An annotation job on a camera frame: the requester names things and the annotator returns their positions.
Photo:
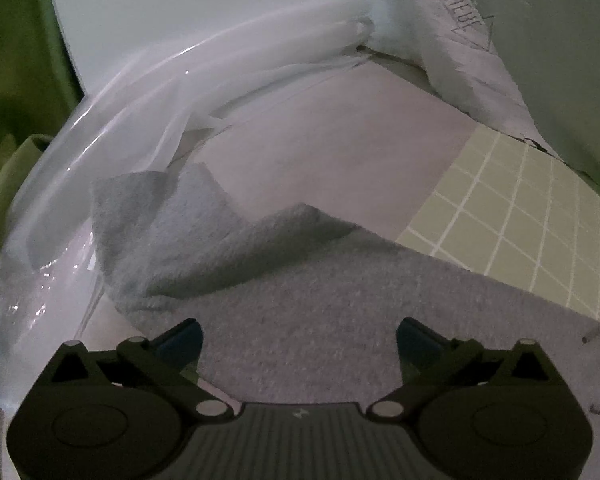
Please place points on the green curtain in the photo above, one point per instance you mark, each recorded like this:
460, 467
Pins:
15, 60

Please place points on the light blue carrot print quilt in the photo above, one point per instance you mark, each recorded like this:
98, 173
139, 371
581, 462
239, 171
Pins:
555, 60

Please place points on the clear plastic bag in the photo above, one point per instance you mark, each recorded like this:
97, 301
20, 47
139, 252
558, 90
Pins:
130, 125

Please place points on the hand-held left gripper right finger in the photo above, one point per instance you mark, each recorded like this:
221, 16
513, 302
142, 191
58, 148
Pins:
417, 340

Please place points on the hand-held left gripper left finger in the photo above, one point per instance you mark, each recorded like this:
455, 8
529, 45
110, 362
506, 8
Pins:
182, 342

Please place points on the white board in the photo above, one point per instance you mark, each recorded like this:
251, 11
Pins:
180, 0

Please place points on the grey garment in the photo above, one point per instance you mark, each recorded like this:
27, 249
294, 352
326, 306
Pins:
305, 300

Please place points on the green grid mat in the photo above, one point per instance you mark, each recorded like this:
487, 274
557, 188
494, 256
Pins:
505, 210

